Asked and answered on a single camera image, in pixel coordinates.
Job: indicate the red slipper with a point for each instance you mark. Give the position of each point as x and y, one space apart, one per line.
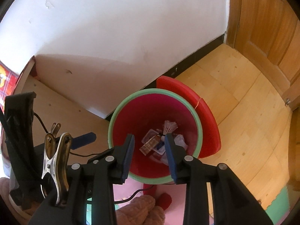
147 189
164 200

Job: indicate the red bin with green rim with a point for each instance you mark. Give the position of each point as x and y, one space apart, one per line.
140 112

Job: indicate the metal spring clamp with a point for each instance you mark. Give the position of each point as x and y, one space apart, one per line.
55 129
56 168

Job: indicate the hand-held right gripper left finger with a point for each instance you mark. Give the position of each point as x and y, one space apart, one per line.
129 157

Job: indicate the white feather shuttlecock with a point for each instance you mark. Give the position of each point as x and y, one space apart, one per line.
170 126

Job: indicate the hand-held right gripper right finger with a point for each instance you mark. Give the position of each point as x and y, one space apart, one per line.
171 157

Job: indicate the red plastic lid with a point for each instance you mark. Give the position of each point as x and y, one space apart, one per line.
204 112

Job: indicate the brown patterned packet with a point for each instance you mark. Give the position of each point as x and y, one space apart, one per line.
148 146

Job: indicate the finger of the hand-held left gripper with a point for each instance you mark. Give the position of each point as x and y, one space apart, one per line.
85 139

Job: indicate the colourful foam floor mat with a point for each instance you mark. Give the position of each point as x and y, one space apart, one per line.
121 188

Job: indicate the wooden door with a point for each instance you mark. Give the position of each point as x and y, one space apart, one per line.
264 28

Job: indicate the red floral plastic sheet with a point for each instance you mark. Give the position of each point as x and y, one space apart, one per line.
7 82

